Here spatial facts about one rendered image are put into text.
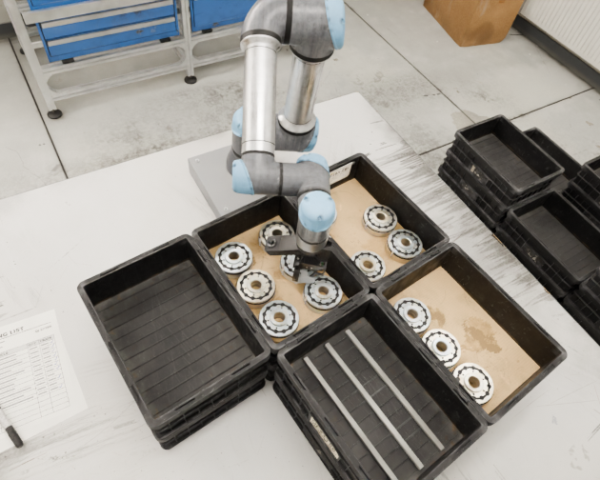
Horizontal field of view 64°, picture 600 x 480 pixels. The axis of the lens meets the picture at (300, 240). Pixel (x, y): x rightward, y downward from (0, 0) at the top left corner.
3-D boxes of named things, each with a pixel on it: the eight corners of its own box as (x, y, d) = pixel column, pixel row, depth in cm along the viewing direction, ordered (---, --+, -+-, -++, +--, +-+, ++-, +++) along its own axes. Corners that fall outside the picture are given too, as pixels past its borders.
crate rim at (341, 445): (273, 356, 110) (273, 352, 108) (370, 295, 122) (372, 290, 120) (388, 520, 93) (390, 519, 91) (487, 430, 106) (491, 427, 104)
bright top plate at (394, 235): (380, 241, 139) (381, 239, 139) (403, 225, 144) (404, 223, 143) (406, 264, 135) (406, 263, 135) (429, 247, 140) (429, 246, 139)
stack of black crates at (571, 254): (474, 253, 230) (507, 210, 203) (517, 231, 241) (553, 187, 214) (535, 321, 212) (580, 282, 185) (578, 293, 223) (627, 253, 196)
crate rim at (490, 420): (370, 294, 122) (372, 290, 120) (450, 245, 135) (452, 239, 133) (487, 430, 106) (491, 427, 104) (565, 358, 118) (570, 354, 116)
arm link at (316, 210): (335, 186, 102) (338, 221, 98) (329, 212, 111) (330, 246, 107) (299, 186, 101) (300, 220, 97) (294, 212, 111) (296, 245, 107)
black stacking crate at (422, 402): (271, 371, 118) (274, 353, 109) (362, 312, 130) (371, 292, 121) (376, 523, 101) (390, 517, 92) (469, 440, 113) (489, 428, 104)
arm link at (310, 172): (282, 148, 107) (283, 189, 102) (331, 150, 109) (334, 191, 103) (279, 169, 114) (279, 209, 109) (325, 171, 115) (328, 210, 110)
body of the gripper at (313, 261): (323, 278, 121) (330, 257, 111) (290, 271, 121) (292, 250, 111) (328, 252, 125) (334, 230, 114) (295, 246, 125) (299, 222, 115)
